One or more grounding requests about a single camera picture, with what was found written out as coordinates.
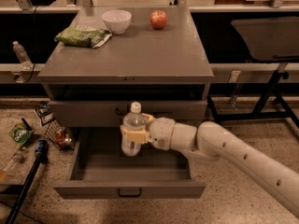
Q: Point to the green snack packet on floor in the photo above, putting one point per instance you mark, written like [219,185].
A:
[20,134]

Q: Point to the white bowl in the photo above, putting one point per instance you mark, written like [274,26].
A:
[117,21]

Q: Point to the wire basket with red can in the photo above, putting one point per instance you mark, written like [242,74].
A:
[58,136]

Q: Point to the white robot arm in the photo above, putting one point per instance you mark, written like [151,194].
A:
[209,142]

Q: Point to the green chip bag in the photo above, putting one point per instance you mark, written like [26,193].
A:
[83,36]

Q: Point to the closed middle grey drawer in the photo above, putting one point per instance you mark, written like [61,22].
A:
[110,113]

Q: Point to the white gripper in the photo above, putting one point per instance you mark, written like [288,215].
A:
[162,132]

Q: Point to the clear plastic water bottle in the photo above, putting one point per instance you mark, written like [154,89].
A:
[135,121]

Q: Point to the black stand with grey tray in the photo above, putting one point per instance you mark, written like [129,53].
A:
[269,40]

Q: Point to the red apple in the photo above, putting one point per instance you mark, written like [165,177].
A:
[158,19]

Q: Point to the grey metal drawer cabinet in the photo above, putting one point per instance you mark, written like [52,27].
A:
[142,64]

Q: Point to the open bottom grey drawer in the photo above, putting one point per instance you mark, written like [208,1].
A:
[100,170]

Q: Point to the black white card on floor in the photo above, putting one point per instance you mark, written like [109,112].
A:
[45,116]

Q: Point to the small water bottle on ledge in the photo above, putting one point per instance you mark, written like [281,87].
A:
[22,56]

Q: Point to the plastic bottle lying on floor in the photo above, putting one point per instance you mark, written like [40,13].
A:
[12,168]

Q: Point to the black pole with blue cap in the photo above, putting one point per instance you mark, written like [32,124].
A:
[41,153]

